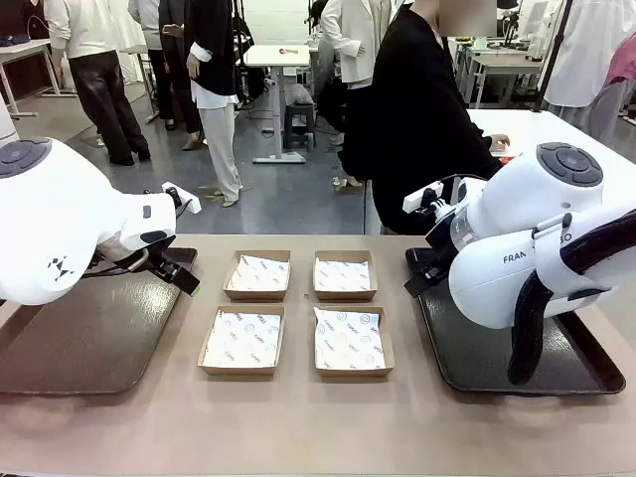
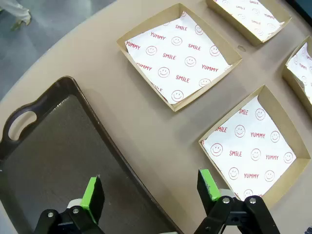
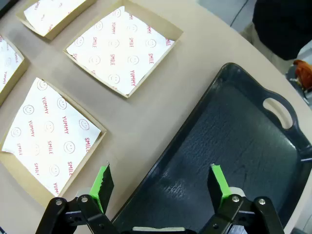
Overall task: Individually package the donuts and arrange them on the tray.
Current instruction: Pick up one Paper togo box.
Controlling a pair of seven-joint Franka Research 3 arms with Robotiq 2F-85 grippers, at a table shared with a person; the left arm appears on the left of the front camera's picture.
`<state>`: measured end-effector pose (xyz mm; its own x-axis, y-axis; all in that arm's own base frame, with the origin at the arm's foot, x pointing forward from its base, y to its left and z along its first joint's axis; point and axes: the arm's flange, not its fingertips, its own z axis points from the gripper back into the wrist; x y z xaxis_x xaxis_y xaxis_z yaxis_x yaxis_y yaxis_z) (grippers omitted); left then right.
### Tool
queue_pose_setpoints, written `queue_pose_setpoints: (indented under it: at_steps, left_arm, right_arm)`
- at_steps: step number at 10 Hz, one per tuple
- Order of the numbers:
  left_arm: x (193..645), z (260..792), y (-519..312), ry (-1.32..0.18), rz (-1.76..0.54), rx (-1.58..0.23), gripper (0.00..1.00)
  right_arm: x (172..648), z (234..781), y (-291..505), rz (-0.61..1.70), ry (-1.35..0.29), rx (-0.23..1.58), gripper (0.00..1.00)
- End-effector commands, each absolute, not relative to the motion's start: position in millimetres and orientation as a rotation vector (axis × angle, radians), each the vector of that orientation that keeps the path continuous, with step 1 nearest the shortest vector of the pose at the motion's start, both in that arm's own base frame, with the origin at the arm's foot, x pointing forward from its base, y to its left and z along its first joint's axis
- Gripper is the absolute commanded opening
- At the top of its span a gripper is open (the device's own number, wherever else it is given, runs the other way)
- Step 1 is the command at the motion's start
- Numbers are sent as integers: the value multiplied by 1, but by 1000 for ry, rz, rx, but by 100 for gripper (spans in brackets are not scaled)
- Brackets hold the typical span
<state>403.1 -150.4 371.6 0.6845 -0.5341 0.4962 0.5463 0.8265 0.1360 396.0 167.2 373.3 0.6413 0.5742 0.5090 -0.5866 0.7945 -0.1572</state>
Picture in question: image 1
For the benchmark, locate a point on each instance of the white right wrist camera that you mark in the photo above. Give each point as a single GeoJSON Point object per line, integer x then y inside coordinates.
{"type": "Point", "coordinates": [415, 201]}

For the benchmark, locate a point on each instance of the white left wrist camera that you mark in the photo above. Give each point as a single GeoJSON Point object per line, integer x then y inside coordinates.
{"type": "Point", "coordinates": [191, 204]}

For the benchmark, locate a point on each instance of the person's right hand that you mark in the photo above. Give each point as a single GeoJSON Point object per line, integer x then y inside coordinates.
{"type": "Point", "coordinates": [499, 143]}

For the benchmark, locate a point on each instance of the grey desk with equipment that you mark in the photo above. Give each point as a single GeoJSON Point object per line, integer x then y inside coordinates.
{"type": "Point", "coordinates": [502, 62]}

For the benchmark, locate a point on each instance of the wood top desk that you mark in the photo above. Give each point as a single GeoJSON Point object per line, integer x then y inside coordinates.
{"type": "Point", "coordinates": [136, 49]}

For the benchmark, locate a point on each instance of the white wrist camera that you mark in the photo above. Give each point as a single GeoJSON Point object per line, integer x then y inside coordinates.
{"type": "Point", "coordinates": [415, 201]}
{"type": "Point", "coordinates": [191, 204]}

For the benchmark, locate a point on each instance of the dark grey plastic stool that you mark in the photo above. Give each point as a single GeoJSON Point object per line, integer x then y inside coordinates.
{"type": "Point", "coordinates": [299, 124]}

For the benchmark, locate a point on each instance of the brown serving tray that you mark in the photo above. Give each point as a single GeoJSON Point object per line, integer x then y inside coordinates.
{"type": "Point", "coordinates": [99, 338]}

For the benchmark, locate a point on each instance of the person in black cardigan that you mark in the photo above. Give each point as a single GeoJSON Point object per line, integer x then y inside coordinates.
{"type": "Point", "coordinates": [412, 124]}

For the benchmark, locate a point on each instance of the kraft paper box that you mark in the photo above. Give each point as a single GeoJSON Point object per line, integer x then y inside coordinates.
{"type": "Point", "coordinates": [353, 373]}
{"type": "Point", "coordinates": [256, 296]}
{"type": "Point", "coordinates": [238, 370]}
{"type": "Point", "coordinates": [343, 296]}

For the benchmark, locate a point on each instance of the black textured serving tray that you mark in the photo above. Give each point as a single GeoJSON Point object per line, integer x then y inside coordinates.
{"type": "Point", "coordinates": [477, 358]}

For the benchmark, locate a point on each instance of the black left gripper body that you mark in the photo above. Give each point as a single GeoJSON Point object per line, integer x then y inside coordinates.
{"type": "Point", "coordinates": [166, 261]}

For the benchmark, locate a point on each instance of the person in white jacket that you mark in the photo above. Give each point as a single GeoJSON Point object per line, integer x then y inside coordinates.
{"type": "Point", "coordinates": [348, 40]}

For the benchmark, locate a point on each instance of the white cylindrical floor unit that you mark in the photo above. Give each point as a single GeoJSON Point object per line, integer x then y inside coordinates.
{"type": "Point", "coordinates": [6, 119]}

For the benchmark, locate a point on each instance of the dark blue folded cloth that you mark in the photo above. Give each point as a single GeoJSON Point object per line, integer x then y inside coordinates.
{"type": "Point", "coordinates": [10, 40]}

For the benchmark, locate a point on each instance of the white table with metal legs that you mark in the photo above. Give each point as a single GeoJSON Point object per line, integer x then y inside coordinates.
{"type": "Point", "coordinates": [25, 47]}

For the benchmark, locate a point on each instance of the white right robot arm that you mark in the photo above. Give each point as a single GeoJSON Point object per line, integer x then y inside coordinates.
{"type": "Point", "coordinates": [497, 283]}

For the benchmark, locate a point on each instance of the person in white sweater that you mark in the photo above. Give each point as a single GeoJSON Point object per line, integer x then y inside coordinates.
{"type": "Point", "coordinates": [99, 89]}

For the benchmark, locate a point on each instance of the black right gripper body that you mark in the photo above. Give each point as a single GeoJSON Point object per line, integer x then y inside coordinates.
{"type": "Point", "coordinates": [442, 253]}

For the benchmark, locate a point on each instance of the large white table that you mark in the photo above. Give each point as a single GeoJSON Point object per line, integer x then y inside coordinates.
{"type": "Point", "coordinates": [546, 129]}

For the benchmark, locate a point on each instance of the white standing desk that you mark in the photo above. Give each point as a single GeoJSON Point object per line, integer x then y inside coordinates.
{"type": "Point", "coordinates": [278, 55]}

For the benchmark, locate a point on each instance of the person's right forearm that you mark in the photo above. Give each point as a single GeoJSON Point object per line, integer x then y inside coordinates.
{"type": "Point", "coordinates": [479, 134]}

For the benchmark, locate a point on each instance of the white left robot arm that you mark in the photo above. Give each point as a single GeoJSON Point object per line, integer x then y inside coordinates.
{"type": "Point", "coordinates": [59, 208]}

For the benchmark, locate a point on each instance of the pink garment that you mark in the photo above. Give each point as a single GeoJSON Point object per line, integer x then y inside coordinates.
{"type": "Point", "coordinates": [623, 62]}

